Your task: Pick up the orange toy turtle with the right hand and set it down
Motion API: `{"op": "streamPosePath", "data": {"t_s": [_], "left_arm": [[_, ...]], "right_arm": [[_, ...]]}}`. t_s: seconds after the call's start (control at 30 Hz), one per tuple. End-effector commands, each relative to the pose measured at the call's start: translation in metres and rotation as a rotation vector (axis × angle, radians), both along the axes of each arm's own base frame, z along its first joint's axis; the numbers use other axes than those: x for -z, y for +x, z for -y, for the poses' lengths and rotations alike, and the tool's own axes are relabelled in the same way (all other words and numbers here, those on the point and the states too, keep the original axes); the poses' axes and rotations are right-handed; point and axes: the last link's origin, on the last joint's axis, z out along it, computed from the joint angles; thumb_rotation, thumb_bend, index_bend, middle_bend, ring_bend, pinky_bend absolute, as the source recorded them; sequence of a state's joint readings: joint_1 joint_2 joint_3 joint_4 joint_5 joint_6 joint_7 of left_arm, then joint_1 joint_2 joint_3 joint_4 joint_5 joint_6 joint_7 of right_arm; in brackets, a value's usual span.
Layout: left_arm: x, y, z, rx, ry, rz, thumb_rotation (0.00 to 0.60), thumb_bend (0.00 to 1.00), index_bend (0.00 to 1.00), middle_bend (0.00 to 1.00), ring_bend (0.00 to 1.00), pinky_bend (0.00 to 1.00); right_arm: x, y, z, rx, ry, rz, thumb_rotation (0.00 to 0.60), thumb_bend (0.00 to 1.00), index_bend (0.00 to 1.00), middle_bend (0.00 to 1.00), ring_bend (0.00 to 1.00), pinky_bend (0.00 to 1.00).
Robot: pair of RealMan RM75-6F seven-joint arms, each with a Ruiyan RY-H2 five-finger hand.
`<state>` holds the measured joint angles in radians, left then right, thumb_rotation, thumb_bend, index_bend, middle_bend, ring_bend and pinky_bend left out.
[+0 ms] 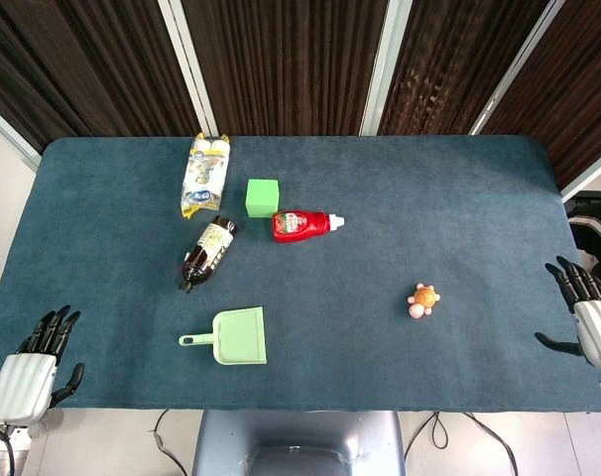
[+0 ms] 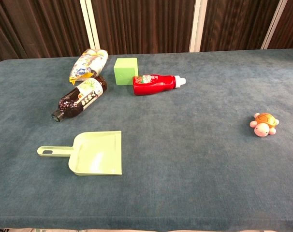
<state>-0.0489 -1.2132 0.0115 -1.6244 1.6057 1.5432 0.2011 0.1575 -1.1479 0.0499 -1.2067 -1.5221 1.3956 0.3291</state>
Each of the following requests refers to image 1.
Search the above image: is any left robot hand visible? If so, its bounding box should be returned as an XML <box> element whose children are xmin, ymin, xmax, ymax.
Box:
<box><xmin>0</xmin><ymin>304</ymin><xmax>85</xmax><ymax>426</ymax></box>

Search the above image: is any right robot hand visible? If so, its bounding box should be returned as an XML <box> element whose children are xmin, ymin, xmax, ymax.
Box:
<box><xmin>535</xmin><ymin>255</ymin><xmax>601</xmax><ymax>371</ymax></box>

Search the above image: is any small orange turtle toy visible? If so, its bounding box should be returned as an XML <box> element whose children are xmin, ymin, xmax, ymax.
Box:
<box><xmin>407</xmin><ymin>283</ymin><xmax>441</xmax><ymax>319</ymax></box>

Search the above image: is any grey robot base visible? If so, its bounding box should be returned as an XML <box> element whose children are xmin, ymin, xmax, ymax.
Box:
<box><xmin>190</xmin><ymin>410</ymin><xmax>407</xmax><ymax>476</ymax></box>

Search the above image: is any black chair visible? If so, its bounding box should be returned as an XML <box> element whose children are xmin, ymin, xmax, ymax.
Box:
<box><xmin>563</xmin><ymin>190</ymin><xmax>601</xmax><ymax>301</ymax></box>

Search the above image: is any light green dustpan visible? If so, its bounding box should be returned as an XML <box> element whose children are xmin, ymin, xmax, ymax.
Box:
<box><xmin>178</xmin><ymin>305</ymin><xmax>269</xmax><ymax>367</ymax></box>

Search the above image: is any dark brown drink bottle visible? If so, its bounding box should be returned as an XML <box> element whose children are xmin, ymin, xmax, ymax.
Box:
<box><xmin>178</xmin><ymin>215</ymin><xmax>239</xmax><ymax>295</ymax></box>

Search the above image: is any dark folding screen panel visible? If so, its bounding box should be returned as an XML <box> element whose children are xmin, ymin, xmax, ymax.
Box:
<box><xmin>0</xmin><ymin>0</ymin><xmax>198</xmax><ymax>155</ymax></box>
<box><xmin>378</xmin><ymin>0</ymin><xmax>549</xmax><ymax>137</ymax></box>
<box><xmin>479</xmin><ymin>0</ymin><xmax>601</xmax><ymax>191</ymax></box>
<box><xmin>180</xmin><ymin>0</ymin><xmax>389</xmax><ymax>138</ymax></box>

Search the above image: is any yellow white snack package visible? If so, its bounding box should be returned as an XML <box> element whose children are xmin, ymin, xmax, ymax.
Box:
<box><xmin>180</xmin><ymin>132</ymin><xmax>231</xmax><ymax>219</ymax></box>

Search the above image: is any blue table cloth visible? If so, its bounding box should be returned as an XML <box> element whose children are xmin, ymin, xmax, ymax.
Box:
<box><xmin>0</xmin><ymin>135</ymin><xmax>601</xmax><ymax>415</ymax></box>

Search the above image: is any green cube block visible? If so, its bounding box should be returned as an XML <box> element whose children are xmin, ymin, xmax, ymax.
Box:
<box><xmin>244</xmin><ymin>178</ymin><xmax>281</xmax><ymax>219</ymax></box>

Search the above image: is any red ketchup bottle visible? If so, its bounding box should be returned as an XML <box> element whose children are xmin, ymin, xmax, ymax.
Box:
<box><xmin>271</xmin><ymin>210</ymin><xmax>346</xmax><ymax>244</ymax></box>

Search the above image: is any black floor cable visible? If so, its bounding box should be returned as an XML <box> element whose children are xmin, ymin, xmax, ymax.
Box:
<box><xmin>404</xmin><ymin>410</ymin><xmax>518</xmax><ymax>476</ymax></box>
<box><xmin>153</xmin><ymin>408</ymin><xmax>192</xmax><ymax>476</ymax></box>

